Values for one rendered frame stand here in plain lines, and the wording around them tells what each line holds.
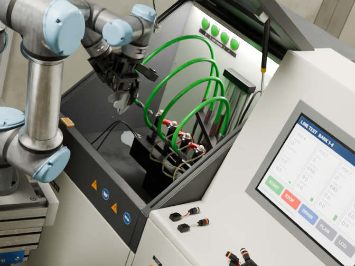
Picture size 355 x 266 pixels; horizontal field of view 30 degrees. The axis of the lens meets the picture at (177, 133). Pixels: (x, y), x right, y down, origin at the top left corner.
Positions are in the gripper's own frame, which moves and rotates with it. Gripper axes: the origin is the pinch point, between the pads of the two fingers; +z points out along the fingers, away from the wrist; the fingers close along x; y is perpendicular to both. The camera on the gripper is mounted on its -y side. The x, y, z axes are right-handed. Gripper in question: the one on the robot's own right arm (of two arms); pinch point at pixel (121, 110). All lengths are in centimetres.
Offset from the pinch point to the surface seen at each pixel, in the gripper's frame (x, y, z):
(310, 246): 66, -28, 10
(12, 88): -181, -66, 99
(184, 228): 35.8, -6.9, 22.3
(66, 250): -12, -3, 71
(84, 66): -175, -110, 81
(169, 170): 5.9, -24.3, 23.8
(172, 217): 29.7, -7.0, 22.5
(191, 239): 39.6, -7.6, 23.9
